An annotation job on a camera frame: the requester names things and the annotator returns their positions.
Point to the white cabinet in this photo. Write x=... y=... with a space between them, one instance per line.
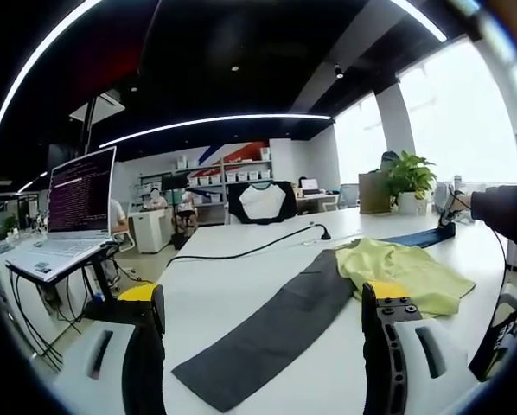
x=150 y=233

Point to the yellow raglan garment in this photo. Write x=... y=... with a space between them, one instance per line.
x=405 y=268

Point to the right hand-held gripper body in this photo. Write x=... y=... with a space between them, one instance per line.
x=448 y=195

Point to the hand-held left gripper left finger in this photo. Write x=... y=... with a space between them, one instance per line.
x=111 y=359

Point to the brown cardboard box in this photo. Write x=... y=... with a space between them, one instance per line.
x=375 y=194

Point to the capped drink bottle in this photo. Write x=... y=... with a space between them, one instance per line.
x=457 y=180

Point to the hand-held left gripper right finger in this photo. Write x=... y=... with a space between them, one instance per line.
x=384 y=359

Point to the shelf with white bins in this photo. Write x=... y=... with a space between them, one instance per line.
x=241 y=175

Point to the open silver laptop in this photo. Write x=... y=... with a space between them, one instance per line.
x=81 y=190

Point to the straight ceiling light strip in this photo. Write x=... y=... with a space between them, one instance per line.
x=263 y=116

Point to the black and white shirt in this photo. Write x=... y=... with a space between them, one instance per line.
x=260 y=203

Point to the curved ceiling light strip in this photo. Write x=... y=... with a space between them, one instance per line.
x=440 y=34

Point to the black ceiling spotlight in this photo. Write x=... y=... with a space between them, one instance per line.
x=338 y=71

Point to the green potted plant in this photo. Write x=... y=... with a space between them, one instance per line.
x=410 y=173

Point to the black laptop stand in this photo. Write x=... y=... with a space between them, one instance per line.
x=104 y=276

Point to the black gooseneck stand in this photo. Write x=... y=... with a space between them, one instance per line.
x=326 y=235

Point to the person's black printed shirt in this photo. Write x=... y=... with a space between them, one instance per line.
x=500 y=341

